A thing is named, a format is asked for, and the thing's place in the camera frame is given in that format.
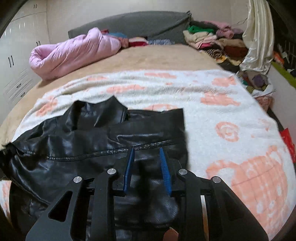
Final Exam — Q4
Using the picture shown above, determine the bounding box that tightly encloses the black leather jacket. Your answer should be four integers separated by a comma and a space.
1, 97, 188, 240

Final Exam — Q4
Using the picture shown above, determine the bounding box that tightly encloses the basket of clothes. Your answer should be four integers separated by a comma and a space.
236, 70, 275, 111

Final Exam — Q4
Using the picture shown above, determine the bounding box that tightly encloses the pile of folded clothes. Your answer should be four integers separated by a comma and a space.
183, 20, 248, 67

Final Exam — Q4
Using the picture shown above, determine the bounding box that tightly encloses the clothes heap by window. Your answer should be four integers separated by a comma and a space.
273, 41, 295, 78

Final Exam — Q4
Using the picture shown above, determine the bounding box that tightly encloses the right hand thumb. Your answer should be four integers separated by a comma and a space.
163, 227, 179, 241

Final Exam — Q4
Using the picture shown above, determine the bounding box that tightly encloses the white peach patterned blanket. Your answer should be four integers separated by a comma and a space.
1, 69, 295, 240

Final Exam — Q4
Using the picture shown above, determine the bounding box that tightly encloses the red plastic bag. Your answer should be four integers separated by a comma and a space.
280, 128, 296, 163

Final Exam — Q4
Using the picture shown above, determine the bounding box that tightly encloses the pink puffy quilt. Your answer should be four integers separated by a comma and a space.
29, 28, 121, 81

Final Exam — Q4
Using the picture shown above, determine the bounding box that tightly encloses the green window ledge cloth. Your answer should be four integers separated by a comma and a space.
271, 62, 296, 88

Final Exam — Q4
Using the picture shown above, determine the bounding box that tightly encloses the tan bed sheet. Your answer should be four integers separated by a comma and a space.
1, 44, 222, 145

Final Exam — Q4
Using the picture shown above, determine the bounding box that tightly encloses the blue patterned cloth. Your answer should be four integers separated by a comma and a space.
148, 39, 175, 45

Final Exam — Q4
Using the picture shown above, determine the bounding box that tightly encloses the red folded cloth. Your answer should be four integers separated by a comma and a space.
128, 37, 149, 48

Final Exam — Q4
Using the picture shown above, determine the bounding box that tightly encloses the cream satin curtain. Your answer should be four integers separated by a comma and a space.
240, 0, 275, 74

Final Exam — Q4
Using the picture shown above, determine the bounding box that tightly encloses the grey padded headboard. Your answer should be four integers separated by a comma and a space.
68, 11, 192, 44

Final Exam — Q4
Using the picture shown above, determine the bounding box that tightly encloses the white glossy wardrobe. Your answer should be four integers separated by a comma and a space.
1, 1, 50, 122

